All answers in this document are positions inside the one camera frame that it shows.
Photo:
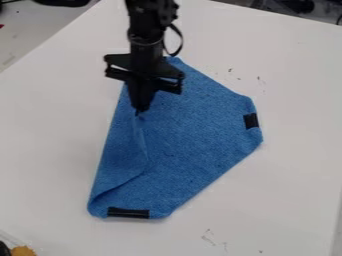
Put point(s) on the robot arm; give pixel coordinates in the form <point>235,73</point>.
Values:
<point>147,16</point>

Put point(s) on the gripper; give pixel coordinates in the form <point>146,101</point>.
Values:
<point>144,68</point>

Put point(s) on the blue cloth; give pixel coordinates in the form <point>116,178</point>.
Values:
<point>191,140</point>

